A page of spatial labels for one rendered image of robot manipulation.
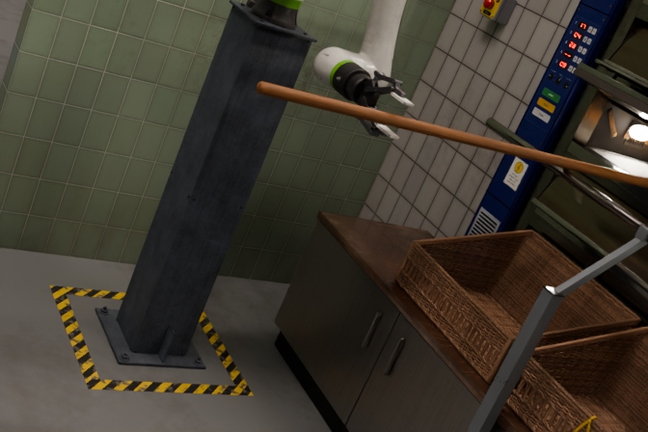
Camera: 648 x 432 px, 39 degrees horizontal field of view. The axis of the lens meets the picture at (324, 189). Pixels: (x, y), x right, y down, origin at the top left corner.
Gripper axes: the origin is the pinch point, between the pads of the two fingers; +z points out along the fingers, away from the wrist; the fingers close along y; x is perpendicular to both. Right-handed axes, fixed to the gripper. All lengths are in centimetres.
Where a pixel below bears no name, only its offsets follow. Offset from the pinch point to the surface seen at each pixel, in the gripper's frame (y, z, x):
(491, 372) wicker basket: 58, 23, -50
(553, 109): -4, -46, -99
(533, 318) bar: 33, 34, -40
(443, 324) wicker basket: 60, -3, -51
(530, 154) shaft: 0.4, 1.6, -47.3
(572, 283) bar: 21, 35, -46
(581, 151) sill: 3, -28, -101
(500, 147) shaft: 0.3, 1.6, -35.6
